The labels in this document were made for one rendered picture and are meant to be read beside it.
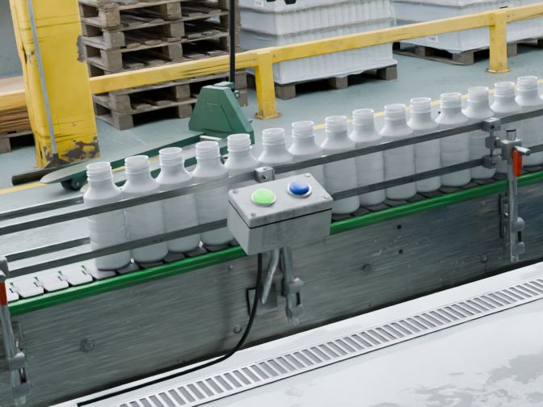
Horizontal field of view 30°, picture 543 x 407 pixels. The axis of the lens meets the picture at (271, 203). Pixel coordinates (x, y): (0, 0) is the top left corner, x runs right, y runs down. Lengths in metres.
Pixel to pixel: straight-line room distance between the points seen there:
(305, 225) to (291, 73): 6.14
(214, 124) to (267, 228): 4.79
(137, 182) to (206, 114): 4.73
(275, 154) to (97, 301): 0.37
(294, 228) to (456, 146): 0.44
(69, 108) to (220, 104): 0.90
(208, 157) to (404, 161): 0.36
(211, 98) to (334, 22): 1.80
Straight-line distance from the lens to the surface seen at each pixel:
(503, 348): 3.52
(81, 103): 6.20
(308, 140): 1.70
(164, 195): 1.58
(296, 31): 7.61
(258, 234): 1.48
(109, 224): 1.58
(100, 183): 1.57
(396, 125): 1.77
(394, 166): 1.78
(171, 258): 1.62
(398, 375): 3.36
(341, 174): 1.72
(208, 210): 1.63
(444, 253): 1.85
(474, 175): 1.90
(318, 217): 1.52
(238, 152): 1.65
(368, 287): 1.78
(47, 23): 6.10
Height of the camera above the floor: 1.55
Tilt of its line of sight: 17 degrees down
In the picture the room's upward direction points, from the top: 5 degrees counter-clockwise
